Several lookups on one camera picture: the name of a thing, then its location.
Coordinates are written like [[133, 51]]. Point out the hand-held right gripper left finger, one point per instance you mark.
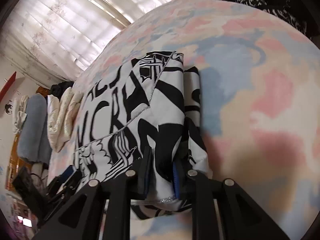
[[147, 180]]

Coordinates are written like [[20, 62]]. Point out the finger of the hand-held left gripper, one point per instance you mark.
[[71, 175]]

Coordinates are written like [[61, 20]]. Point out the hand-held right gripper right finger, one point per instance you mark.
[[177, 180]]

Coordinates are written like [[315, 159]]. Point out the black white printed jacket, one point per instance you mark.
[[130, 110]]

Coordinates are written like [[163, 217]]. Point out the white folded clothes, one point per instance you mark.
[[20, 112]]

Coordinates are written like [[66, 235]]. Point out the black white patterned clothes pile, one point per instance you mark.
[[270, 7]]

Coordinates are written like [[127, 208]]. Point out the beige cloth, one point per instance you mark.
[[37, 170]]

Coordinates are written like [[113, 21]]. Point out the blue-grey rolled quilt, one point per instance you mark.
[[46, 142], [32, 130]]

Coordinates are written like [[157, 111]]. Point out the cream puffer jacket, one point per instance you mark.
[[62, 120]]

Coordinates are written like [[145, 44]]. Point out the black clothing pile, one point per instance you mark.
[[58, 88]]

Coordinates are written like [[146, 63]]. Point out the pastel bedsheet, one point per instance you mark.
[[250, 105]]

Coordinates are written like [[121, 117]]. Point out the white floral curtain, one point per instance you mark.
[[62, 17]]

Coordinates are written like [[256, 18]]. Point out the black face wall sticker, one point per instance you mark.
[[9, 108]]

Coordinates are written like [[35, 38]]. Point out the red wall shelf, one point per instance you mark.
[[8, 85]]

